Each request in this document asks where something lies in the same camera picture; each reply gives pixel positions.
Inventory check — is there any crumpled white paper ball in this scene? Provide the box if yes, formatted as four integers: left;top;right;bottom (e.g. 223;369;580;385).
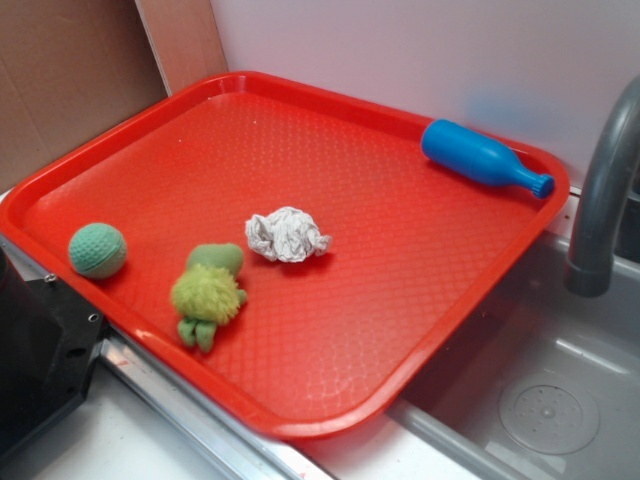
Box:
245;206;333;263

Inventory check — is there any red plastic tray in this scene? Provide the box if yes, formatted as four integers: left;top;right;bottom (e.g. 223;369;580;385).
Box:
1;72;569;439

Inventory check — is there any green plush toy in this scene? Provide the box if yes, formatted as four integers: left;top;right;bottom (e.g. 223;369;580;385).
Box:
170;243;247;353

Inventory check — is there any blue plastic bottle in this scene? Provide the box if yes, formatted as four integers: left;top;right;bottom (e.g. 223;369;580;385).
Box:
421;119;555;199

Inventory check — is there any green dimpled ball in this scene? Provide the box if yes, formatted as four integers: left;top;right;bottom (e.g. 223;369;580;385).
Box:
68;223;127;280

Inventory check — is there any light wooden board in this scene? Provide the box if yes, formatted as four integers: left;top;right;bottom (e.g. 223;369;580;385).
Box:
135;0;228;95

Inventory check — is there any grey plastic sink basin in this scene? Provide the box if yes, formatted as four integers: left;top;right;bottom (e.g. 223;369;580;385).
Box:
389;234;639;479

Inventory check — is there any grey sink faucet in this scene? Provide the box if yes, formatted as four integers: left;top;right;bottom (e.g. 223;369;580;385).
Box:
564;78;639;297

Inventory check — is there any brown cardboard panel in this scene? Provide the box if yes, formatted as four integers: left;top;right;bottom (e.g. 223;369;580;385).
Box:
1;1;166;191

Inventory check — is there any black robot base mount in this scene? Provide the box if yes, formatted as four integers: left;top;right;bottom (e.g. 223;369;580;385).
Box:
1;252;106;463

